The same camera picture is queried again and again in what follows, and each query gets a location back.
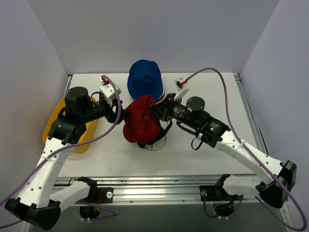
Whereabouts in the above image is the white bucket hat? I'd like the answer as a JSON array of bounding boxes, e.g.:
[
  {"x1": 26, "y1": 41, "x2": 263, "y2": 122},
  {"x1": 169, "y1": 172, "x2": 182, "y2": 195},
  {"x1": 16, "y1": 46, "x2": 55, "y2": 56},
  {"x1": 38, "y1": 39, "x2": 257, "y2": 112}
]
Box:
[{"x1": 129, "y1": 90, "x2": 165, "y2": 103}]

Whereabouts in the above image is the red baseball cap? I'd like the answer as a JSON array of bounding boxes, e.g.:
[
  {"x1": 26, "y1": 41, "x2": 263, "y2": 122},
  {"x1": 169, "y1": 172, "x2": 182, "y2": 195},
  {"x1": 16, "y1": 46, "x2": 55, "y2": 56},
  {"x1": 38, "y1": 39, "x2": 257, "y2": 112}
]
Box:
[{"x1": 123, "y1": 95, "x2": 161, "y2": 145}]

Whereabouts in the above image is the black embroidered cap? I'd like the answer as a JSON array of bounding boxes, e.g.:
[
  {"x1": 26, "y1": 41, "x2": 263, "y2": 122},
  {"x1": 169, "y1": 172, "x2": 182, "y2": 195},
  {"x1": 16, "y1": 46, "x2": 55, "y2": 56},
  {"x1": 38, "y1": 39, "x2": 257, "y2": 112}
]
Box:
[{"x1": 138, "y1": 119, "x2": 172, "y2": 148}]

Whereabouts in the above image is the blue bucket hat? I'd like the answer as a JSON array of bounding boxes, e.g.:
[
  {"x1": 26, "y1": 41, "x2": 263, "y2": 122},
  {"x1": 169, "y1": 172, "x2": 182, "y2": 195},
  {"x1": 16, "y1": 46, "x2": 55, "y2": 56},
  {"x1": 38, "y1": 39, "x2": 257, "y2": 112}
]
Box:
[{"x1": 127, "y1": 59, "x2": 164, "y2": 93}]

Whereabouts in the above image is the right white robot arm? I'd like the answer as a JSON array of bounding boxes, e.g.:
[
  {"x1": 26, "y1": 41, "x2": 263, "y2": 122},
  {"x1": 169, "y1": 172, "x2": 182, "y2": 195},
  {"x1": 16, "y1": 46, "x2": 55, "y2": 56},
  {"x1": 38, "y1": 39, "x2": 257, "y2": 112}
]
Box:
[{"x1": 149, "y1": 94, "x2": 297, "y2": 208}]

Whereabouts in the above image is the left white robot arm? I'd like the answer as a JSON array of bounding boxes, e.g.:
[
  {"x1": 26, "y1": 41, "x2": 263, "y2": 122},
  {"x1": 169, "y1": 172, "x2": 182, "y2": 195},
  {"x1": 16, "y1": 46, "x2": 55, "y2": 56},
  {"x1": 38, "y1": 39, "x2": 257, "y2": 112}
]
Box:
[{"x1": 5, "y1": 84, "x2": 122, "y2": 231}]

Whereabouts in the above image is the yellow plastic bin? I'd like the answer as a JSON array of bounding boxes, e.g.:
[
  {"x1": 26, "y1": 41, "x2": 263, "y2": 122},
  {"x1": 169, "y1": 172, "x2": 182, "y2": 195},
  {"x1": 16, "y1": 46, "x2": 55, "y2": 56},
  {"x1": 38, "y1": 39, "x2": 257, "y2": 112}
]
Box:
[{"x1": 42, "y1": 97, "x2": 98, "y2": 154}]

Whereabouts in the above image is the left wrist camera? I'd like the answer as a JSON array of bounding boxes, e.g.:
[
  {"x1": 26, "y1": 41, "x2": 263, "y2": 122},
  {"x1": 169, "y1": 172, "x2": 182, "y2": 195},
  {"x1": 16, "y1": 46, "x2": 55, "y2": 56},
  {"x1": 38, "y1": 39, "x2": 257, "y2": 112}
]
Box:
[{"x1": 99, "y1": 75, "x2": 121, "y2": 107}]

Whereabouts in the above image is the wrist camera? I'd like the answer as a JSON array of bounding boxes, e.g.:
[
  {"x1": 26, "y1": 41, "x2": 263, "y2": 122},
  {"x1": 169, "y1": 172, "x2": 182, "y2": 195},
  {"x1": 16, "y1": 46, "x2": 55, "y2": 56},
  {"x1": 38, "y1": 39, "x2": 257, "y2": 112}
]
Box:
[
  {"x1": 99, "y1": 75, "x2": 121, "y2": 107},
  {"x1": 174, "y1": 79, "x2": 190, "y2": 101}
]

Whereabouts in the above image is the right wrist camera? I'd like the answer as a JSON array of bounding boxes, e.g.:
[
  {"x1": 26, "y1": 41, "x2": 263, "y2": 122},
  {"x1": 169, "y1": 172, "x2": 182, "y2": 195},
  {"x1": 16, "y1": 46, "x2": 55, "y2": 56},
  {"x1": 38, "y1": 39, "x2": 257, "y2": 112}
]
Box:
[{"x1": 174, "y1": 79, "x2": 190, "y2": 101}]

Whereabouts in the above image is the gold wire hat stand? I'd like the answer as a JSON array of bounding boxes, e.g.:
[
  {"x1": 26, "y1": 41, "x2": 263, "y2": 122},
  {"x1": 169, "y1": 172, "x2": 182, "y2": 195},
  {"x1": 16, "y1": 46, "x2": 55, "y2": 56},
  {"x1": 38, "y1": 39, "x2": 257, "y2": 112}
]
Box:
[{"x1": 144, "y1": 135, "x2": 167, "y2": 151}]

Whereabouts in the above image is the aluminium front rail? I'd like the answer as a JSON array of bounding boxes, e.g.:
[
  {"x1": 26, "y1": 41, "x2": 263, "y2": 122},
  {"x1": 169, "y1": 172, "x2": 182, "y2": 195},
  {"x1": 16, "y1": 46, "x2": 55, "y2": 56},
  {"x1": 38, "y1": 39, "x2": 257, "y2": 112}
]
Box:
[{"x1": 54, "y1": 176, "x2": 244, "y2": 206}]

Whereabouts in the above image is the aluminium rail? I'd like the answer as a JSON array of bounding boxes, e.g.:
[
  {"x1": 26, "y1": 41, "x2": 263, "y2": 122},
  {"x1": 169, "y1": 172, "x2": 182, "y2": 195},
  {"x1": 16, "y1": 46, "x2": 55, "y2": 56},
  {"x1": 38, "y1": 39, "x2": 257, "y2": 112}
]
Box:
[
  {"x1": 233, "y1": 73, "x2": 268, "y2": 155},
  {"x1": 54, "y1": 176, "x2": 244, "y2": 206}
]

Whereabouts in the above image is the aluminium right side rail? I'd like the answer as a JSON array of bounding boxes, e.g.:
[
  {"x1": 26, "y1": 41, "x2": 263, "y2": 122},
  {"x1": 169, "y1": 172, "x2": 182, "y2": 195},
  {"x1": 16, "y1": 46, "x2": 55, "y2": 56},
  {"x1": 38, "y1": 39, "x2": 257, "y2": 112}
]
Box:
[{"x1": 233, "y1": 73, "x2": 268, "y2": 155}]

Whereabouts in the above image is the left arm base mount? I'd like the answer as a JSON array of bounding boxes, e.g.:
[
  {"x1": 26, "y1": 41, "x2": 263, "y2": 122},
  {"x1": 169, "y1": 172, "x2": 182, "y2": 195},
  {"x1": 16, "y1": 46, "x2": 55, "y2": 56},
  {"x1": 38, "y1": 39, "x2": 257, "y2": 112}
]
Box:
[{"x1": 68, "y1": 177, "x2": 116, "y2": 222}]

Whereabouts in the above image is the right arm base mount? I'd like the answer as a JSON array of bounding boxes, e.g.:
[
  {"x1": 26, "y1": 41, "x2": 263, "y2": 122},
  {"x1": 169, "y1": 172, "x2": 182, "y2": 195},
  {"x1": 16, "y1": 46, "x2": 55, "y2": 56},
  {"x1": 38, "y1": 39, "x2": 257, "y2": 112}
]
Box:
[{"x1": 199, "y1": 185, "x2": 243, "y2": 220}]

